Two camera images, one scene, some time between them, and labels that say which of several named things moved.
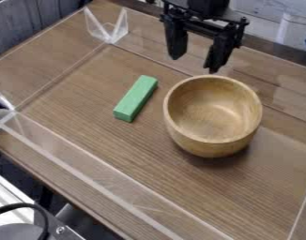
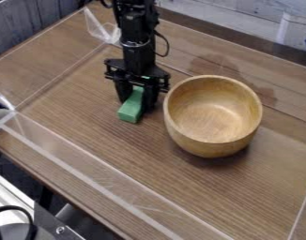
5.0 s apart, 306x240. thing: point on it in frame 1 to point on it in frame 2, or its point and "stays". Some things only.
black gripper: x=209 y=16 to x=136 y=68
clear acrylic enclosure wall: x=176 y=138 stays
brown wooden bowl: x=214 y=112 stays
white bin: x=294 y=26 stays
